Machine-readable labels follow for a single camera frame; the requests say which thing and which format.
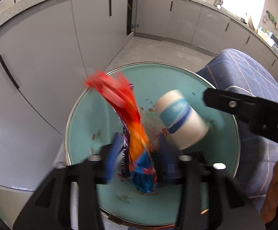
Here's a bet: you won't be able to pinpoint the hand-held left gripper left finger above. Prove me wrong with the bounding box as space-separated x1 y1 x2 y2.
13 134 125 230

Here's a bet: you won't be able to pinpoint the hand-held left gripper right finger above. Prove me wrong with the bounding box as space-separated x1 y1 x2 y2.
158 134 266 230

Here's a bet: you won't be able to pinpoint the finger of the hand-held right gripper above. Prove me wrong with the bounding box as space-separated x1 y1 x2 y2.
203 88 254 128

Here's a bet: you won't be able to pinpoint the black mesh scrap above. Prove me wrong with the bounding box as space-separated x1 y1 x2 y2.
153 151 165 182

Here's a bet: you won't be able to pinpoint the pinkish clear plastic bag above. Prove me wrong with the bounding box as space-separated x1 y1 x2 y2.
140 112 170 150

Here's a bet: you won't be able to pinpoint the white and blue paper cup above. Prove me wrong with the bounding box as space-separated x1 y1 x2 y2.
154 90 210 150

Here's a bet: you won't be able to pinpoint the red and blue snack wrapper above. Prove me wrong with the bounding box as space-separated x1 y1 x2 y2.
85 70 159 195

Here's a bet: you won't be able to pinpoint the teal metal trash bin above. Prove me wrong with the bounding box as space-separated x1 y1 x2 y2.
64 62 241 228

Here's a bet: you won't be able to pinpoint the person's right hand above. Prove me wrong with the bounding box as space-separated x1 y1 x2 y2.
260 159 278 224

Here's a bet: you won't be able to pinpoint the blue plaid tablecloth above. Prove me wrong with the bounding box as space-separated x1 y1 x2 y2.
194 48 278 218

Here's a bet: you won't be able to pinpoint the grey kitchen counter cabinets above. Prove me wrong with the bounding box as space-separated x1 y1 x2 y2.
0 0 278 192

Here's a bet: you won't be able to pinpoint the wall hooks with cloths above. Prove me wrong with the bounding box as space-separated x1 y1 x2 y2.
266 10 278 29

